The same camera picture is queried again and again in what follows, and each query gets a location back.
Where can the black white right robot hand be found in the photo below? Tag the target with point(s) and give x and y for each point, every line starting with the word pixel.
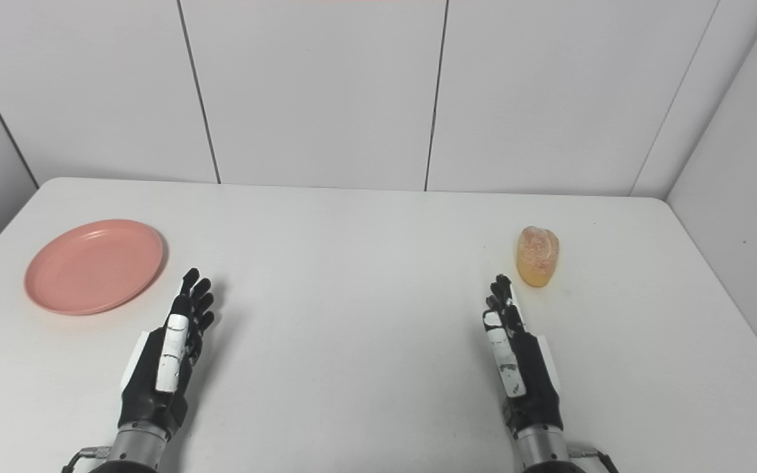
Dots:
pixel 536 387

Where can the golden bread roll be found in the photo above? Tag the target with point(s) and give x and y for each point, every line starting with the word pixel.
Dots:
pixel 537 257

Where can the pink round plate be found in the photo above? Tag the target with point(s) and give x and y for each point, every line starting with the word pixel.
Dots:
pixel 92 266

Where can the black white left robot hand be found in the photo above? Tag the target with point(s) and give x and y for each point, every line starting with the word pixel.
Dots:
pixel 148 387

